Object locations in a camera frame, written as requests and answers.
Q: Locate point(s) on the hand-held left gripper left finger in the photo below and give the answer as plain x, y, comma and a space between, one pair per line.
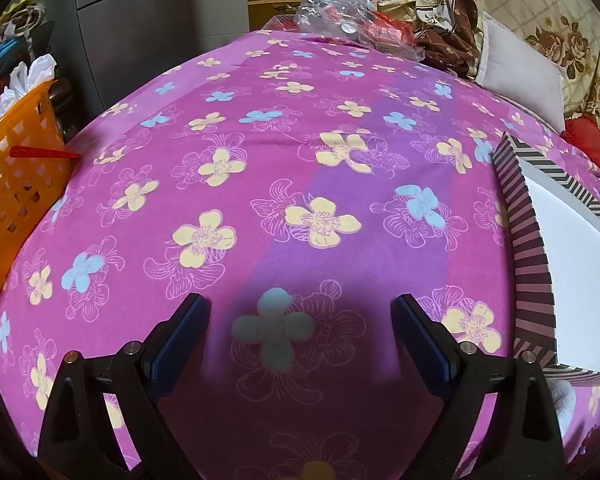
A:
177, 345

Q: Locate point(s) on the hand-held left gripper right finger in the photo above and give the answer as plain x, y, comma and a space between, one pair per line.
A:
425, 345

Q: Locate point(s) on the striped cardboard box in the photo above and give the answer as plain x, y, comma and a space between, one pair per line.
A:
580, 260

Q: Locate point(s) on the pink floral bedsheet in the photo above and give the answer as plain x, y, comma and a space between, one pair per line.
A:
280, 175

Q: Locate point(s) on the red plastic strip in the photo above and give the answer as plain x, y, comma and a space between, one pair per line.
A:
40, 152

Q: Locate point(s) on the orange plastic basket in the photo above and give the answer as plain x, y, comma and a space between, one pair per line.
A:
25, 160

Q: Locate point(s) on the red cushion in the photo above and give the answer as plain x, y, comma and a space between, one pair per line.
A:
595, 145

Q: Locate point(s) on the white pillow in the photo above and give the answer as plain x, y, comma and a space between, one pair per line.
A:
520, 70

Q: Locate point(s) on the white plastic bag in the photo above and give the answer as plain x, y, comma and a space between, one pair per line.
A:
25, 77

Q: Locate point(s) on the brown patterned cloth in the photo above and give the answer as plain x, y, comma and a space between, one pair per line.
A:
445, 35

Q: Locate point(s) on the red packets in plastic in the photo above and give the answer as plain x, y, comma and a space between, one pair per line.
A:
385, 32

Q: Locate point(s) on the black bag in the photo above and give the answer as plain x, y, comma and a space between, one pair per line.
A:
25, 45

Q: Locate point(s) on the grey wardrobe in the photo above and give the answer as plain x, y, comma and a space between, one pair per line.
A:
130, 10

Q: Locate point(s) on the clear plastic bag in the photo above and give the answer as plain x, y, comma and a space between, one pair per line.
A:
325, 10

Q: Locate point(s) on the beige floral blanket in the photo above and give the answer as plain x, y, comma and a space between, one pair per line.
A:
555, 10

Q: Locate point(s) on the green cloth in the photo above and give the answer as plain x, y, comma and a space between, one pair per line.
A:
20, 2

